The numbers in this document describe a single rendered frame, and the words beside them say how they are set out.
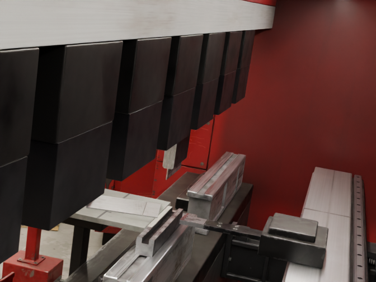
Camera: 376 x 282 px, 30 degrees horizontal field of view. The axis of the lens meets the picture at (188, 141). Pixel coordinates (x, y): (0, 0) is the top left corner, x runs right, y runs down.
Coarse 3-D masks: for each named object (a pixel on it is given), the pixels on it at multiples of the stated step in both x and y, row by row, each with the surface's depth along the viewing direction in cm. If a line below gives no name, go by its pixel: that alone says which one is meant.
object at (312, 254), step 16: (192, 224) 125; (208, 224) 125; (224, 224) 126; (272, 224) 120; (288, 224) 121; (304, 224) 123; (272, 240) 118; (288, 240) 117; (304, 240) 118; (320, 240) 119; (272, 256) 118; (288, 256) 118; (304, 256) 117; (320, 256) 116
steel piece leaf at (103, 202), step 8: (96, 200) 131; (104, 200) 131; (112, 200) 132; (120, 200) 133; (128, 200) 133; (136, 200) 134; (96, 208) 126; (104, 208) 127; (112, 208) 127; (120, 208) 128; (128, 208) 129; (136, 208) 129
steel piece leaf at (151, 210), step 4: (148, 204) 133; (152, 204) 133; (156, 204) 133; (160, 204) 134; (148, 208) 130; (152, 208) 131; (156, 208) 131; (144, 212) 128; (148, 212) 128; (152, 212) 128; (156, 212) 129; (144, 216) 126; (148, 216) 126; (152, 216) 126; (156, 216) 126
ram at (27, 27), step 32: (0, 0) 46; (32, 0) 51; (64, 0) 56; (96, 0) 63; (128, 0) 72; (160, 0) 83; (192, 0) 99; (224, 0) 123; (256, 0) 161; (0, 32) 47; (32, 32) 52; (64, 32) 57; (96, 32) 64; (128, 32) 74; (160, 32) 86; (192, 32) 103
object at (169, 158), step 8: (176, 144) 120; (184, 144) 126; (168, 152) 121; (176, 152) 121; (184, 152) 128; (168, 160) 121; (176, 160) 122; (168, 168) 121; (176, 168) 128; (168, 176) 123
